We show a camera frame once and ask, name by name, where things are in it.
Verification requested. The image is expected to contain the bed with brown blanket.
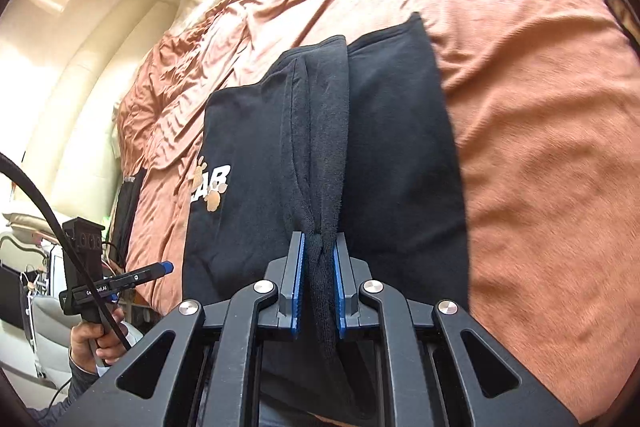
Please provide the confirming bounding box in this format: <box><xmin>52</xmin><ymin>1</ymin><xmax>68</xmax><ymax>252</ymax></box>
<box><xmin>115</xmin><ymin>0</ymin><xmax>640</xmax><ymax>423</ymax></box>

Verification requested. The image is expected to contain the thick black cable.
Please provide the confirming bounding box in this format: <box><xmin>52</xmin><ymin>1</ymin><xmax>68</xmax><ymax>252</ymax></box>
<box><xmin>0</xmin><ymin>152</ymin><xmax>132</xmax><ymax>350</ymax></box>

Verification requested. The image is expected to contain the person's left forearm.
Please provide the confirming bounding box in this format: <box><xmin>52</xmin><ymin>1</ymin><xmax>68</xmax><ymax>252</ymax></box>
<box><xmin>30</xmin><ymin>352</ymin><xmax>113</xmax><ymax>427</ymax></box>

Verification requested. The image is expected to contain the cream padded headboard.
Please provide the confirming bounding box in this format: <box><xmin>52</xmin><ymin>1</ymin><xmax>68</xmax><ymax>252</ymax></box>
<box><xmin>15</xmin><ymin>0</ymin><xmax>181</xmax><ymax>218</ymax></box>

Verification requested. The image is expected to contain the grey chair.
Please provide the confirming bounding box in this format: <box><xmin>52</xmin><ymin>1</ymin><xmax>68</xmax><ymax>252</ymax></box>
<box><xmin>27</xmin><ymin>294</ymin><xmax>76</xmax><ymax>378</ymax></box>

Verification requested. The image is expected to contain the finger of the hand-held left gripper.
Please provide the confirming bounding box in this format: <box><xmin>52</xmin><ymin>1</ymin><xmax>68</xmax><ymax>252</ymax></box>
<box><xmin>107</xmin><ymin>261</ymin><xmax>175</xmax><ymax>289</ymax></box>

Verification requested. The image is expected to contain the person's left hand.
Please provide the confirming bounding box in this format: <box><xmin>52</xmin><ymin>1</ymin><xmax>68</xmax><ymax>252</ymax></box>
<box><xmin>70</xmin><ymin>307</ymin><xmax>133</xmax><ymax>369</ymax></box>

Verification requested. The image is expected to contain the black paw print t-shirt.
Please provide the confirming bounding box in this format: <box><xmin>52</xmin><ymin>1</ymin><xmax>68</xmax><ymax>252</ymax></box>
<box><xmin>181</xmin><ymin>12</ymin><xmax>471</xmax><ymax>423</ymax></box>

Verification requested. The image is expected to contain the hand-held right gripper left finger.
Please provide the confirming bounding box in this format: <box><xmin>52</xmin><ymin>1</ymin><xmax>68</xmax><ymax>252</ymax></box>
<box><xmin>70</xmin><ymin>231</ymin><xmax>307</xmax><ymax>427</ymax></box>

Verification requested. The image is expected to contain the folded black garment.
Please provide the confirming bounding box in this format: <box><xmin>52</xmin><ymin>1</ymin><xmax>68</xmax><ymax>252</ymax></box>
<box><xmin>107</xmin><ymin>167</ymin><xmax>148</xmax><ymax>268</ymax></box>

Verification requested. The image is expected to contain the dark screen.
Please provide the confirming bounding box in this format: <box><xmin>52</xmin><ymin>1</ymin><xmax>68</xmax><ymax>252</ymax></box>
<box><xmin>0</xmin><ymin>264</ymin><xmax>26</xmax><ymax>333</ymax></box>

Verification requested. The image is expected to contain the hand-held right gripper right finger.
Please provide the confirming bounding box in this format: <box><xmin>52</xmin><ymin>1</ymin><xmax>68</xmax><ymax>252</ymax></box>
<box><xmin>332</xmin><ymin>232</ymin><xmax>581</xmax><ymax>427</ymax></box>

